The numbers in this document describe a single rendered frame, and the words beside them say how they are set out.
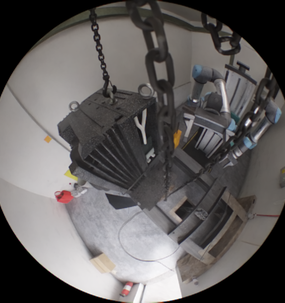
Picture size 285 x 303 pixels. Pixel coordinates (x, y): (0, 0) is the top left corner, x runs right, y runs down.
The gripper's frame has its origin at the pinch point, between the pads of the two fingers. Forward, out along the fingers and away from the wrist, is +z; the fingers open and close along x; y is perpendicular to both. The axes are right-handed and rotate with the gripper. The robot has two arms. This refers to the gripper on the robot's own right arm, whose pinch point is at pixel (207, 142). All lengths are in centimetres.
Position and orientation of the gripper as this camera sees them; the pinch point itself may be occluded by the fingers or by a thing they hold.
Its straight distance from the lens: 31.0
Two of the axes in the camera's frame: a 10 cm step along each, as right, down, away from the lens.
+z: -5.1, 8.0, -3.2
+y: 2.0, 4.7, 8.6
